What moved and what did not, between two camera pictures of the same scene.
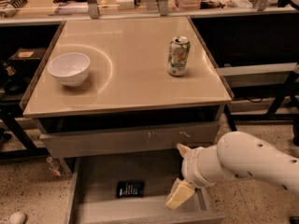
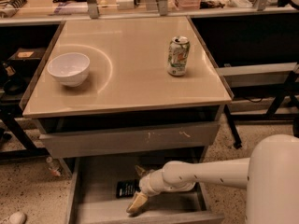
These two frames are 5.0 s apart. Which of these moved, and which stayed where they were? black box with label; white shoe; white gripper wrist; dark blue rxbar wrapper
Moved: white gripper wrist
Stayed: dark blue rxbar wrapper; black box with label; white shoe
